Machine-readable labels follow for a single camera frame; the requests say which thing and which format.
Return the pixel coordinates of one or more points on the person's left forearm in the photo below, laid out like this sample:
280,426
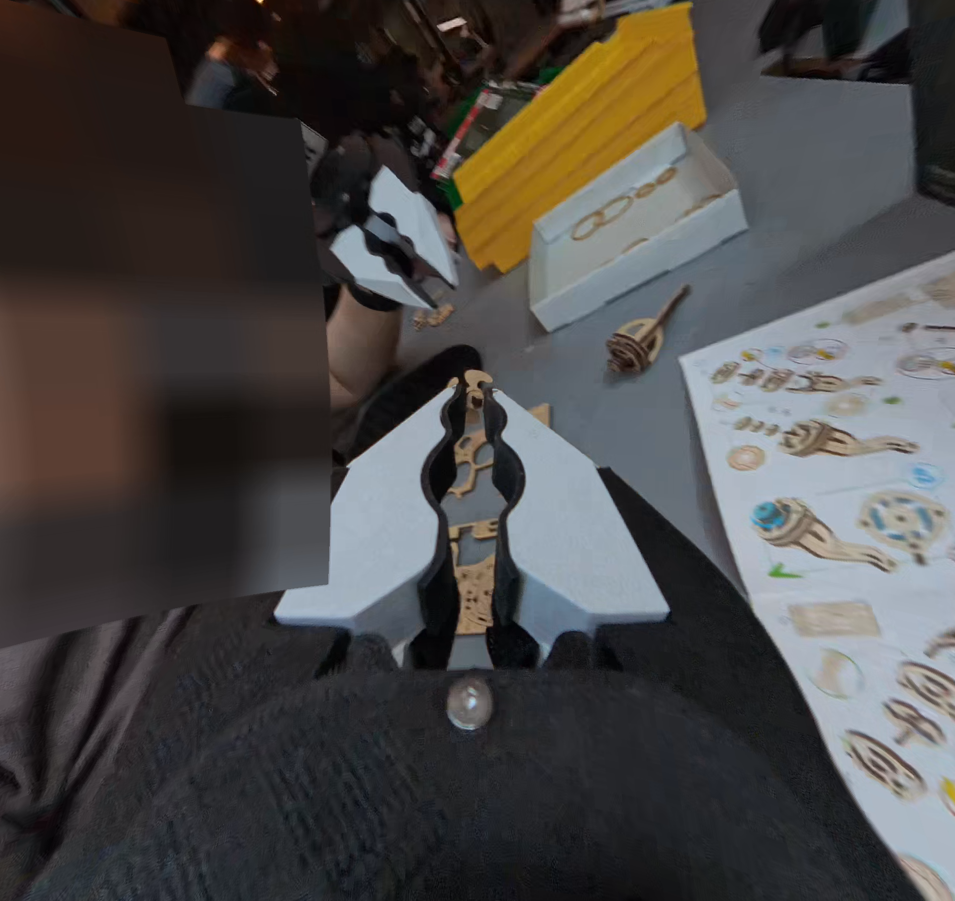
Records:
358,356

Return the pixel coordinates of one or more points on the wooden parts sheet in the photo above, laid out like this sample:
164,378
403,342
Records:
474,603

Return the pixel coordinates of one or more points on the black model kit box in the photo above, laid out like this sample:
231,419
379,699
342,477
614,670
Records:
936,95

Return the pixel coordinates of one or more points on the person's grey clothing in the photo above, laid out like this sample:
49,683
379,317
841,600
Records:
112,729

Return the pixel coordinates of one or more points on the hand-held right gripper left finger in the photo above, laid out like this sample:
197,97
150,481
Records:
358,543

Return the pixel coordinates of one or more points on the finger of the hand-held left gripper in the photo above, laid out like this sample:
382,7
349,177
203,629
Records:
365,263
418,222

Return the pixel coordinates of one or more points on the clover-shaped wooden part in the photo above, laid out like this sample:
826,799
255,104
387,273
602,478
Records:
466,379

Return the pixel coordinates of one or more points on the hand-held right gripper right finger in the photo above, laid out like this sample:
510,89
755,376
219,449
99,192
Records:
582,543

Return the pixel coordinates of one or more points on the wooden lever wheel assembly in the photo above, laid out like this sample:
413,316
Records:
630,349

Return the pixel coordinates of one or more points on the small wooden part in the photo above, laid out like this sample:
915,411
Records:
433,317

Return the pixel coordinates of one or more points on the red-edged dark product box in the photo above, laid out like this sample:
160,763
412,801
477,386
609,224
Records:
477,125

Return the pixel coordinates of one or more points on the black wristband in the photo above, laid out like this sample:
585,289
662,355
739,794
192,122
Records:
373,298

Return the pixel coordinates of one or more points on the white box with gold rings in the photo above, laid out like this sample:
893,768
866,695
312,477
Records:
597,297

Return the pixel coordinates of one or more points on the white instruction booklet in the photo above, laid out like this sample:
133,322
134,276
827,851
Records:
821,617

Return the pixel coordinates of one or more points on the yellow plastic bin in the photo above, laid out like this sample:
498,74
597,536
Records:
582,118

